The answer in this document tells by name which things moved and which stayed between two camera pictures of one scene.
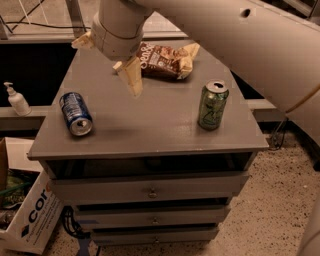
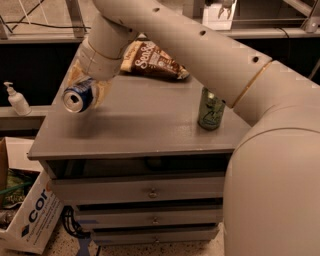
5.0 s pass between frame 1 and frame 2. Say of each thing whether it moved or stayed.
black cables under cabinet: stayed
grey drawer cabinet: stayed
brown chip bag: stayed
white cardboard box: stayed
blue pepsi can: moved
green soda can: stayed
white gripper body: moved
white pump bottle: stayed
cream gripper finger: moved
